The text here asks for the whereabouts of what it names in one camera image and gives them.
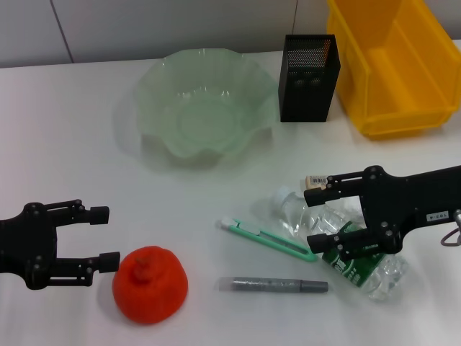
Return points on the grey marker pen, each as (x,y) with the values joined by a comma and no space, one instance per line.
(266,284)

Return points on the yellow plastic bin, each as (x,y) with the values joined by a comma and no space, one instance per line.
(403,90)

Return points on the beige eraser with barcode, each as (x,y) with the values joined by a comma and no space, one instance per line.
(312,182)

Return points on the black mesh pen holder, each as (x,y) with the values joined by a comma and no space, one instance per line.
(306,97)

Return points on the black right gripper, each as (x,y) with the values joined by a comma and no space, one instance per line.
(403,202)

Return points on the green glass fruit plate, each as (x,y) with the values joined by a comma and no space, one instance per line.
(201,119)

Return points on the green utility knife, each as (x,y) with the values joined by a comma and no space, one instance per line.
(266,236)

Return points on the red pumpkin-shaped toy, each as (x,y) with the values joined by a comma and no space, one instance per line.
(158,288)

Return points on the clear water bottle green label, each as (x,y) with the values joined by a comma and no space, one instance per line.
(347,271)

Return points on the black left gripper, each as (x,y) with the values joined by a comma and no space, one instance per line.
(32,245)

